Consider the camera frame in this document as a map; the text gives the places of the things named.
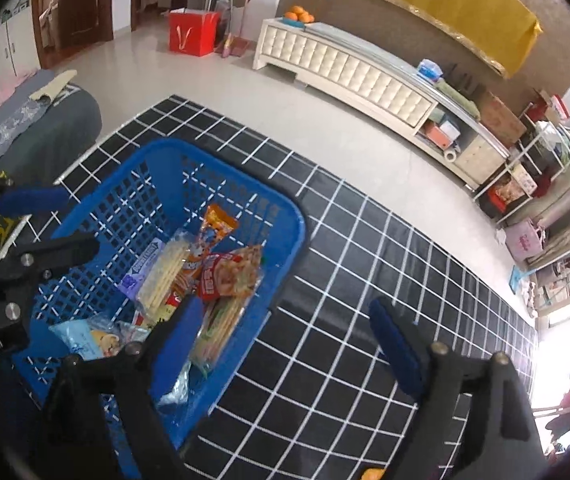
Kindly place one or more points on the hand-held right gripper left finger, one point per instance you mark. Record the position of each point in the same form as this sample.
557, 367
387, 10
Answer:
180, 340

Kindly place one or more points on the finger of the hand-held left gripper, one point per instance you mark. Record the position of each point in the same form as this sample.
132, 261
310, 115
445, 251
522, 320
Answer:
55, 255
30, 200

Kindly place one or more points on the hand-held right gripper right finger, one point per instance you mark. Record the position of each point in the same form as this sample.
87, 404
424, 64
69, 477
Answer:
395, 345

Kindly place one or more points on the clear grey snack packet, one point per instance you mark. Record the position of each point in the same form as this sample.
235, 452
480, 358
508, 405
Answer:
177, 385

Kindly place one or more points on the purple and white snack packet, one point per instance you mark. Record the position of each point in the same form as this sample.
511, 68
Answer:
137, 272

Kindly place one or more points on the red and white snack packet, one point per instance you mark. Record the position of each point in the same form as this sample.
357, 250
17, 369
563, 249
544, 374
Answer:
230, 270

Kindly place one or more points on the light blue cartoon snack packet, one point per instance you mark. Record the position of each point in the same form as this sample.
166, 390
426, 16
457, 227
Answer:
85, 340

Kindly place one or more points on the orange stick snack packet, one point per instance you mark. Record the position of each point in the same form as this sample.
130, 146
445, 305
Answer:
220, 222

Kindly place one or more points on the blue plastic basket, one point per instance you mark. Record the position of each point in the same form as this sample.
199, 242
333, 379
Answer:
155, 175

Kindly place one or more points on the grey printed sofa cover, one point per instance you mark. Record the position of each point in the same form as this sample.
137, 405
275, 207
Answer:
50, 130

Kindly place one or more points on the black checkered tablecloth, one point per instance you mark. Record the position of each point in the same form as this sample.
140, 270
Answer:
365, 260

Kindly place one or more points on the cream cloth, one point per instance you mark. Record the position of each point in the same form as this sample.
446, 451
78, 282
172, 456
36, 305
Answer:
52, 87

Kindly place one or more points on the pink bag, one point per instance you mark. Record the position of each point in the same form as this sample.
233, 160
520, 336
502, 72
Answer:
525, 241

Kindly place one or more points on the tape roll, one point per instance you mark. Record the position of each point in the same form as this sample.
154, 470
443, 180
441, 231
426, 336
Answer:
450, 155

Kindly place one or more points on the wooden door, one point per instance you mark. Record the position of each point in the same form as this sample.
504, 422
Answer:
77, 5

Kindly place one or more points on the orange box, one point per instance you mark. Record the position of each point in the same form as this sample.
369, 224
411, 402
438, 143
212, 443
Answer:
436, 136

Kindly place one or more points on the white shelf rack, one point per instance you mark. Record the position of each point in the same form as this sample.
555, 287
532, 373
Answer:
530, 170

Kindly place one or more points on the blue and white box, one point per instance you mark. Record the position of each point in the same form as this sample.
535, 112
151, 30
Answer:
450, 129

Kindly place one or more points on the red gift bag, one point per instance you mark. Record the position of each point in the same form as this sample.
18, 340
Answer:
192, 32

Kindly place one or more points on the cardboard box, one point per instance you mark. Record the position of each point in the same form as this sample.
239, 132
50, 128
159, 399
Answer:
502, 117

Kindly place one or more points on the green folded cloth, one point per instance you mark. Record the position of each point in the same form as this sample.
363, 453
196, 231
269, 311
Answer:
457, 100

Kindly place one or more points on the broom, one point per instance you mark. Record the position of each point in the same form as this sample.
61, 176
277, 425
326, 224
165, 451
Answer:
235, 42

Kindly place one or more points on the white tufted TV cabinet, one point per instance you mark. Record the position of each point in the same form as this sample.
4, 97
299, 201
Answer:
355, 75

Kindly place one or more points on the blue tissue box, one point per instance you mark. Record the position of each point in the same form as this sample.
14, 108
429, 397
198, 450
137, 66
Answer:
430, 71

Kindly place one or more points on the red and white box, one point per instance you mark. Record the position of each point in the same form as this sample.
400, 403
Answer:
558, 107

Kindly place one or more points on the bunch of oranges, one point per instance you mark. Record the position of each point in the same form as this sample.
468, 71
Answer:
299, 14

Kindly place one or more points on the yellow wall cloth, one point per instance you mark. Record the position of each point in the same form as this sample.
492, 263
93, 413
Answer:
445, 5

